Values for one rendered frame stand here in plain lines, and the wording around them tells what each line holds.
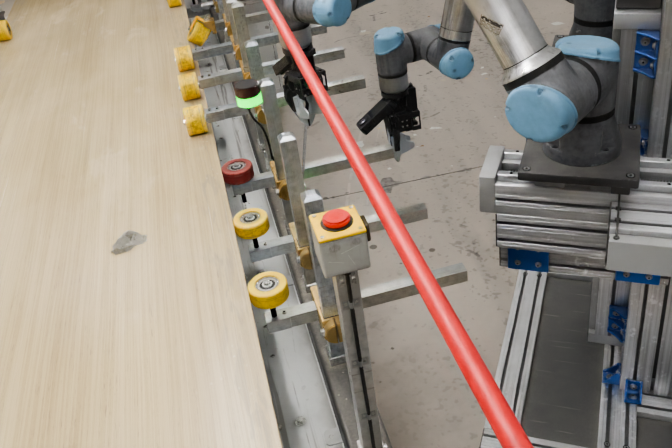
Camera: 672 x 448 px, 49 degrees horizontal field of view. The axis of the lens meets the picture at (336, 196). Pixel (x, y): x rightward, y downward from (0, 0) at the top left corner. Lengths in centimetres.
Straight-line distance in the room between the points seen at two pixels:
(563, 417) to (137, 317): 117
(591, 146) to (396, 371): 126
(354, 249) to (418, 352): 154
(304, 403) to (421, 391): 88
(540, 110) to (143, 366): 83
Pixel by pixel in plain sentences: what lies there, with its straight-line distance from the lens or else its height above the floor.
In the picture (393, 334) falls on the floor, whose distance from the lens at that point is 263.
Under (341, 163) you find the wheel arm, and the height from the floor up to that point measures 85.
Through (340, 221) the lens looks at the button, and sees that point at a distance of 104.
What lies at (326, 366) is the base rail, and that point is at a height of 70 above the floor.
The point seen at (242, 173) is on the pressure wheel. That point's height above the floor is 90.
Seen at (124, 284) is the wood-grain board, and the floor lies 90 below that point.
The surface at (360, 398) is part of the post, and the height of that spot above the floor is 87.
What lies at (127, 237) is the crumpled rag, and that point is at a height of 92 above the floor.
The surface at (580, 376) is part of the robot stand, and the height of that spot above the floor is 21.
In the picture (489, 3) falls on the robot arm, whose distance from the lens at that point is 132.
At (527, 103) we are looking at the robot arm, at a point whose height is 123.
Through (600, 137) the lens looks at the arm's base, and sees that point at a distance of 149.
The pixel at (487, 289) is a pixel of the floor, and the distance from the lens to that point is 279.
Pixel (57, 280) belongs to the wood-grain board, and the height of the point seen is 90.
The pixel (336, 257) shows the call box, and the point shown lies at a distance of 105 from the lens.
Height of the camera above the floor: 182
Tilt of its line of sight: 33 degrees down
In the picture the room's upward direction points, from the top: 9 degrees counter-clockwise
